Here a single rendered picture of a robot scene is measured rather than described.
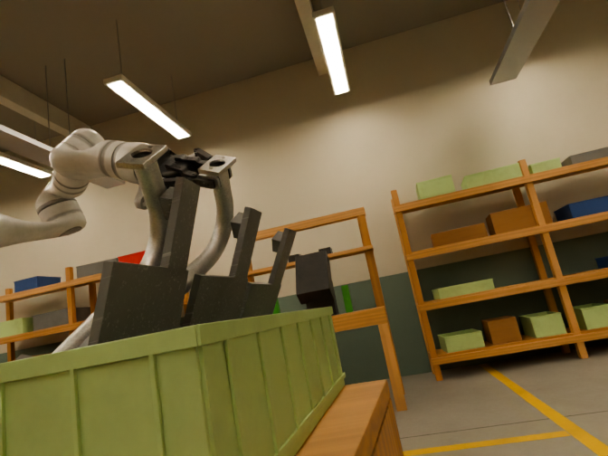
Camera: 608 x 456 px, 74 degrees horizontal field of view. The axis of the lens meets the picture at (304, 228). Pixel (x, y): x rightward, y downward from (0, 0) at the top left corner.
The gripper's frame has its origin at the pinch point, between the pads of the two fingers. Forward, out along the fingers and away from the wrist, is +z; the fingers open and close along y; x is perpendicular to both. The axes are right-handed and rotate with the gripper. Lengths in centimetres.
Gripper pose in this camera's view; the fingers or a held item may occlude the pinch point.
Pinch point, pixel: (215, 175)
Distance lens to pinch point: 70.4
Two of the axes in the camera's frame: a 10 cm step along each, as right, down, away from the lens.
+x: 0.6, 8.0, 6.0
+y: 3.8, -5.7, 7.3
